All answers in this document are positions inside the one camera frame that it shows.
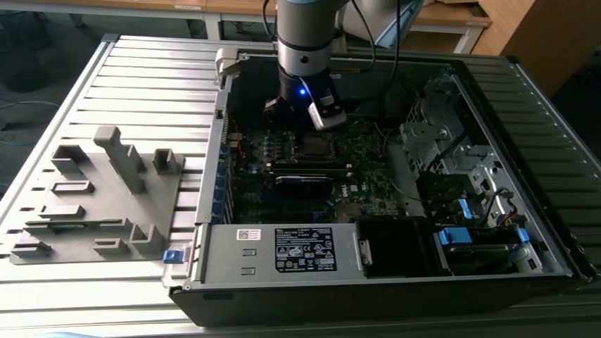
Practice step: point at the grey parts rack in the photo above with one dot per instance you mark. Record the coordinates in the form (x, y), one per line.
(108, 211)

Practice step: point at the blue case latch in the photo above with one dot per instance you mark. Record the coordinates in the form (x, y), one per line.
(172, 257)

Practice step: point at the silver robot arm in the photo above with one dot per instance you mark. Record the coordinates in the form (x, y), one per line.
(299, 38)

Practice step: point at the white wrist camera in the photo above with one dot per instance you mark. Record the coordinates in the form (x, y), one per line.
(327, 119)

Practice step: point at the small dark wrist camera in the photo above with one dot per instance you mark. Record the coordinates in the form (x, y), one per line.
(271, 111)

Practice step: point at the green motherboard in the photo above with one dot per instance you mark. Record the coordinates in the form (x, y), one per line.
(370, 183)

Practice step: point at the blue disk carrier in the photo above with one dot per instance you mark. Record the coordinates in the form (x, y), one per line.
(453, 235)

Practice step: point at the chipset heatsink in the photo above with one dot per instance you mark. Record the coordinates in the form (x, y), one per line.
(347, 211)

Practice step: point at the black RAM slot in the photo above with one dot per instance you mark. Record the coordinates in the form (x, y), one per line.
(309, 167)
(309, 163)
(338, 174)
(309, 171)

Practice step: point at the wooden desk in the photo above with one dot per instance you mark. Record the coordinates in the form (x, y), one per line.
(453, 19)

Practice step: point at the wooden cabinet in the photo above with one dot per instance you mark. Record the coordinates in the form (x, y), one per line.
(539, 35)

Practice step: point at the silver power supply unit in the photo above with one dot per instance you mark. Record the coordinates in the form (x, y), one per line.
(234, 260)

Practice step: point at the black expansion card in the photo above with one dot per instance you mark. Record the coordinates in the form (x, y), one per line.
(302, 186)

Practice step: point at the silver CPU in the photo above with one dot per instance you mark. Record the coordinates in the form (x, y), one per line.
(314, 146)

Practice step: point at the black PC case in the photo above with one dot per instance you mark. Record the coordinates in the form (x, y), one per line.
(327, 306)

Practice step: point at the silver drive cage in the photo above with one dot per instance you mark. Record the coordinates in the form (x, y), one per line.
(417, 134)

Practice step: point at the grey case release latch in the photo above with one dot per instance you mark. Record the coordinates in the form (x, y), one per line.
(225, 60)

